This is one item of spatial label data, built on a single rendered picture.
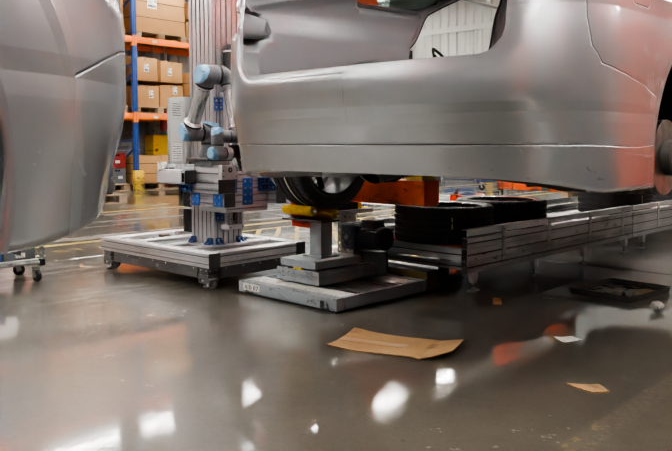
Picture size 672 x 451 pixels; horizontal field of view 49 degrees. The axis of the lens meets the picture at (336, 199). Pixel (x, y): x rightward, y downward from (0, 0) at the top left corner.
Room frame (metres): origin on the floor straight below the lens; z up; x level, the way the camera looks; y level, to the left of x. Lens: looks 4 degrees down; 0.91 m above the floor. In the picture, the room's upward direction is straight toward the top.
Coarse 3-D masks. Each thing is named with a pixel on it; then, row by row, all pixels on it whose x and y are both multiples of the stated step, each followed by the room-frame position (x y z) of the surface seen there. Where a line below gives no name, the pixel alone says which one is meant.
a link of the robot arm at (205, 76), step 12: (204, 72) 4.46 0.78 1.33; (216, 72) 4.51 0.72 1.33; (204, 84) 4.50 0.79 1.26; (216, 84) 4.58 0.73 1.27; (204, 96) 4.57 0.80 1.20; (192, 108) 4.61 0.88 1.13; (204, 108) 4.63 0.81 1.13; (192, 120) 4.64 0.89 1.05; (180, 132) 4.70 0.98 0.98; (192, 132) 4.67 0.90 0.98
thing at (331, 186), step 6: (312, 180) 4.29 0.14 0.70; (318, 180) 4.60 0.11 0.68; (330, 180) 4.68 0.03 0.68; (336, 180) 4.64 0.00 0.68; (342, 180) 4.61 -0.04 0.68; (348, 180) 4.58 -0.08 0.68; (354, 180) 4.55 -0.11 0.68; (318, 186) 4.62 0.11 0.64; (324, 186) 4.64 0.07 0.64; (330, 186) 4.61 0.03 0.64; (336, 186) 4.58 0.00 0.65; (342, 186) 4.55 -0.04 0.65; (348, 186) 4.52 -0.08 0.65; (324, 192) 4.36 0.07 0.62; (330, 192) 4.48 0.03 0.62; (336, 192) 4.46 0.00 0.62; (342, 192) 4.47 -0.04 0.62
